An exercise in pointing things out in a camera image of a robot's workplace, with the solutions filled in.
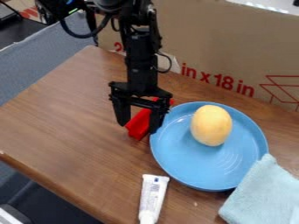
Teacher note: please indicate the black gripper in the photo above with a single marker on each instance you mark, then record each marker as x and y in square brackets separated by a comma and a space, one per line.
[139, 91]

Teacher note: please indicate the red rectangular block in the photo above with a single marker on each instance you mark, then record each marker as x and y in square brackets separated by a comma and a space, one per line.
[138, 126]

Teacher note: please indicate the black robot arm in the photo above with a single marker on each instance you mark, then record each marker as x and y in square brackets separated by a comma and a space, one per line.
[142, 43]

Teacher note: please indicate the yellow lemon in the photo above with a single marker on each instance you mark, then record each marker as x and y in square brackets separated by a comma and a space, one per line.
[211, 125]

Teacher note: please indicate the blue plate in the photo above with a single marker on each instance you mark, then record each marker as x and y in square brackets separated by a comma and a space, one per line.
[210, 168]

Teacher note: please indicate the white tube of cream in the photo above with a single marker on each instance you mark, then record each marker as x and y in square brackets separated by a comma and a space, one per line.
[151, 198]

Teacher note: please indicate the light blue towel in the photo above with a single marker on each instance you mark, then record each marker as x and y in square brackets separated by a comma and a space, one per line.
[266, 198]

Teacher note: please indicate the cardboard box wall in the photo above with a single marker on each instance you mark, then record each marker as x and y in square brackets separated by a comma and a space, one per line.
[239, 44]

